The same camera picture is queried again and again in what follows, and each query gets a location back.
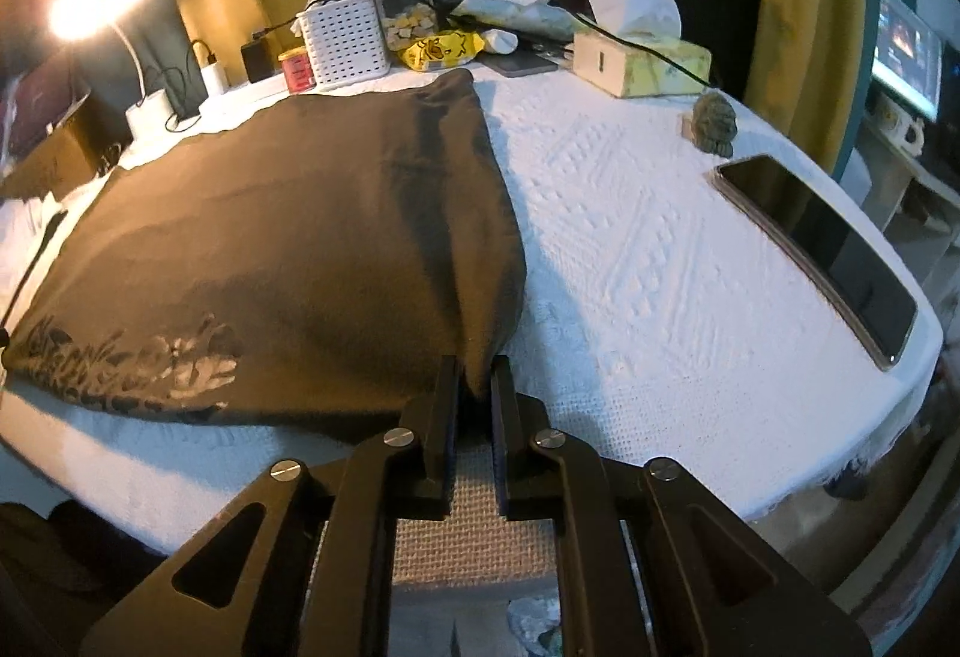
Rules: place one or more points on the small turtle figurine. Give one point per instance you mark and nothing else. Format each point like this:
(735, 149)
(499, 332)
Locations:
(712, 121)

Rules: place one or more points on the white wipes pack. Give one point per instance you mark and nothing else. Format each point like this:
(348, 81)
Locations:
(517, 13)

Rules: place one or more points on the brown printed t-shirt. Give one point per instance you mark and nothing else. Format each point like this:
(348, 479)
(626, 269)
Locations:
(262, 214)

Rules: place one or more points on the white desk lamp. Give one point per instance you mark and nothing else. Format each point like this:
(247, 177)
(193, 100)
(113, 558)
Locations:
(97, 1)

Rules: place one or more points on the white charger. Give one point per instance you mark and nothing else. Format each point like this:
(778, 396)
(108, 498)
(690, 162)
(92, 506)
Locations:
(215, 78)

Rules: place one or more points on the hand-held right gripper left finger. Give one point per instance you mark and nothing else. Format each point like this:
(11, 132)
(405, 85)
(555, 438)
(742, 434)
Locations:
(441, 447)

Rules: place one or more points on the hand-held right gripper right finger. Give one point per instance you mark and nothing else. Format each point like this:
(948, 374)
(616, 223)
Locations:
(506, 454)

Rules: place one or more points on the black power adapter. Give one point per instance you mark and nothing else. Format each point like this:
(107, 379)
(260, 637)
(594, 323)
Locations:
(257, 63)

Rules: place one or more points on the white mug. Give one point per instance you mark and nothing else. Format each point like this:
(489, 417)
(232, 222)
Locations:
(896, 128)

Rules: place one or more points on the glass jar with white lid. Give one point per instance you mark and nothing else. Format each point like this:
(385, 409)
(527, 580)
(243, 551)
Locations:
(405, 12)

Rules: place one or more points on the yellow snack bag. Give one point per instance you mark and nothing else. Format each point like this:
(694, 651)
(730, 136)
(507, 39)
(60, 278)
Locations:
(439, 51)

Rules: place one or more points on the tablet with stand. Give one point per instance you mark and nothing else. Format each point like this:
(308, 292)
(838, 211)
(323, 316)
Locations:
(52, 94)

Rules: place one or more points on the black flat stick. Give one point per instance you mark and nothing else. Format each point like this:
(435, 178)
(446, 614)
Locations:
(54, 226)

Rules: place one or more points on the red can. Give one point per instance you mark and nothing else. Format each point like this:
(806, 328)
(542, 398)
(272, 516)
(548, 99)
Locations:
(296, 72)

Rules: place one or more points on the white perforated basket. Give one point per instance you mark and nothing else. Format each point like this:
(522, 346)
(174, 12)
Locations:
(345, 42)

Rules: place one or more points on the yellow-green tissue box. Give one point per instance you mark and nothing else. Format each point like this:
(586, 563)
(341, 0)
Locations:
(645, 68)

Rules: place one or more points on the computer monitor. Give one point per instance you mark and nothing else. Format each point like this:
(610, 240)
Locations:
(907, 53)

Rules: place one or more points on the large black smartphone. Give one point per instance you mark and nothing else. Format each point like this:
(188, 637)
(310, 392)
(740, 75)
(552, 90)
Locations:
(817, 252)

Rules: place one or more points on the grey smartphone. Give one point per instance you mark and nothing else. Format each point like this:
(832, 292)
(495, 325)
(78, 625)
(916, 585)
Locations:
(517, 64)

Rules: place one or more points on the white tissue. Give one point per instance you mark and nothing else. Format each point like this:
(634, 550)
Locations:
(634, 8)

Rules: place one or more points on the cardboard box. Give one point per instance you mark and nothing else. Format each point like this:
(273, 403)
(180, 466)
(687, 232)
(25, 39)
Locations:
(67, 154)

